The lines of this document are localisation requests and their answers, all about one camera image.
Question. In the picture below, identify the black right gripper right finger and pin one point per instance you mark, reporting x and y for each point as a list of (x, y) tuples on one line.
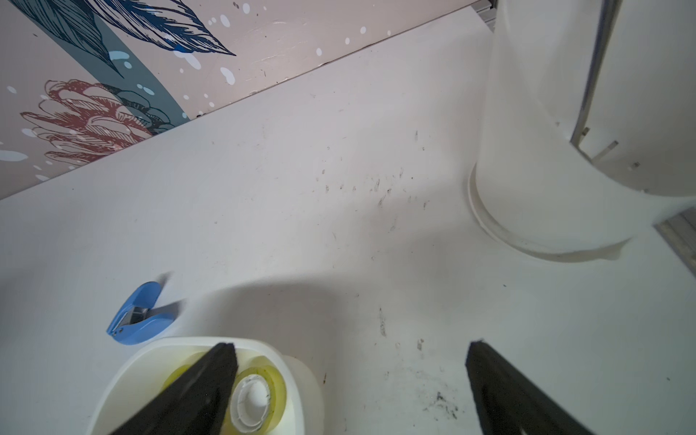
[(507, 402)]

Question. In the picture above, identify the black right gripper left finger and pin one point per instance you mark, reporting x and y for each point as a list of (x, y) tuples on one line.
[(195, 403)]

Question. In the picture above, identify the yellow tape roll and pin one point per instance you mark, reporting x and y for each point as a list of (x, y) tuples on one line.
[(174, 376), (257, 402)]

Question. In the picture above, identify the yellow tape roll front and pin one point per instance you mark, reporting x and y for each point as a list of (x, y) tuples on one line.
[(174, 376)]

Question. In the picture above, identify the white storage box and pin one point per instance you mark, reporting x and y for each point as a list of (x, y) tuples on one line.
[(139, 381)]

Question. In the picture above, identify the blue tape cutter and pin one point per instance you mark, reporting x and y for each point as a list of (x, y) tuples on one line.
[(138, 319)]

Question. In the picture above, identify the white utensil holder cup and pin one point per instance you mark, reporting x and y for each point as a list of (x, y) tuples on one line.
[(588, 131)]

